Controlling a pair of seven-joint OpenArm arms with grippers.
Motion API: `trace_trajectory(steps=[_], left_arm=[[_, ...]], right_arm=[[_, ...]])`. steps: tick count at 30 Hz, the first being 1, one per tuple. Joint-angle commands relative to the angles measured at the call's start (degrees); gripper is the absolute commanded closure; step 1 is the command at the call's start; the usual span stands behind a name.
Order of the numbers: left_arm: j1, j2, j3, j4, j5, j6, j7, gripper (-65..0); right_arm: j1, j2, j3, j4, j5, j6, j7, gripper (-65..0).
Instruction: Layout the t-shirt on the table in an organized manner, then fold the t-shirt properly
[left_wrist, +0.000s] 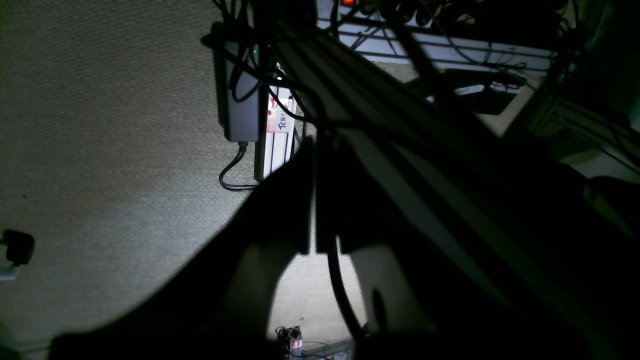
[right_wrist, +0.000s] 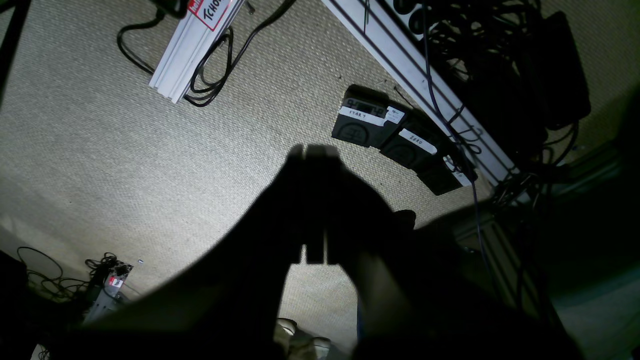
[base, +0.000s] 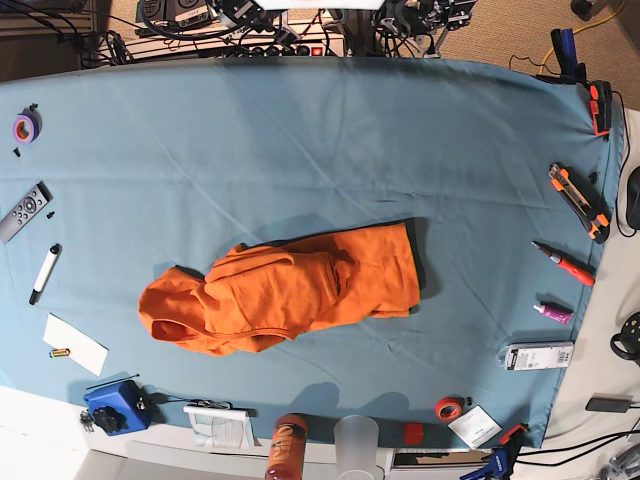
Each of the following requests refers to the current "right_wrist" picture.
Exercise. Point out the white aluminium frame rail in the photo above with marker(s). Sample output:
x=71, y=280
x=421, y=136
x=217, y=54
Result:
x=383, y=32

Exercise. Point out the foot pedal labelled start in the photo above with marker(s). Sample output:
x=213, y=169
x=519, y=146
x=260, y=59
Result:
x=367, y=117

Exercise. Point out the foot pedal labelled zero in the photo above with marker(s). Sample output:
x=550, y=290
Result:
x=416, y=142

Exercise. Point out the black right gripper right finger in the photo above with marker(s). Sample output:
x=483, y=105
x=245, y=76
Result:
x=415, y=307

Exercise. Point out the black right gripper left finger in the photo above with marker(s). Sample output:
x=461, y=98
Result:
x=225, y=305

